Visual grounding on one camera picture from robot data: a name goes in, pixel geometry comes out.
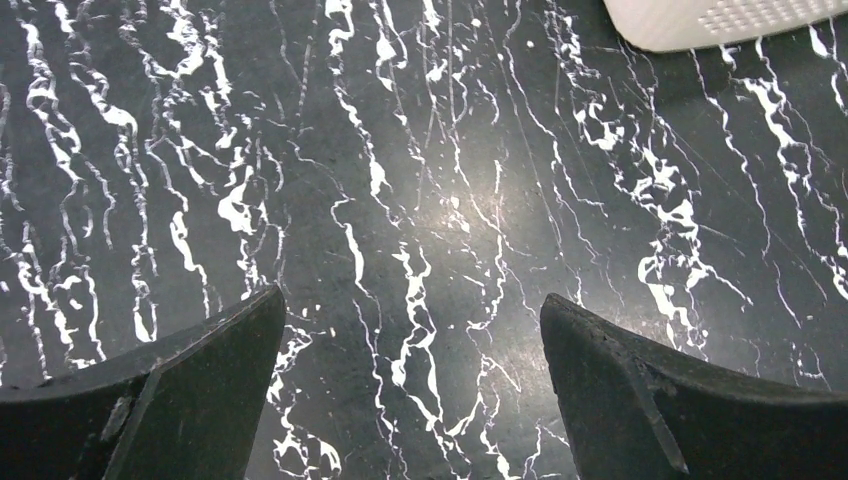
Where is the cream perforated plastic basket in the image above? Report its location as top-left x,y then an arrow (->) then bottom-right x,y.
603,0 -> 847,53

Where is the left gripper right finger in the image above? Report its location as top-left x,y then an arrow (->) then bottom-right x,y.
540,294 -> 847,479

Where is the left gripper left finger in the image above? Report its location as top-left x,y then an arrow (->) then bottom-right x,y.
1,286 -> 286,479

